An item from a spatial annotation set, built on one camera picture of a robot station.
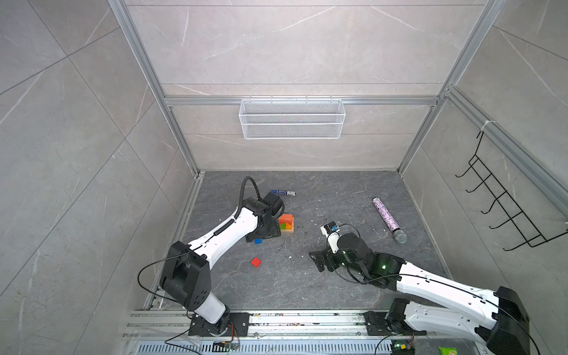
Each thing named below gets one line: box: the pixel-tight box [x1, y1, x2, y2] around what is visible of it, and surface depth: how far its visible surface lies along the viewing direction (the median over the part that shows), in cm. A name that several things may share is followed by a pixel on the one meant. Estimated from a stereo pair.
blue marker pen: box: [270, 189, 296, 196], surface depth 112 cm
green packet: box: [438, 346, 459, 355], surface depth 70 cm
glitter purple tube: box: [372, 196, 408, 244], surface depth 97 cm
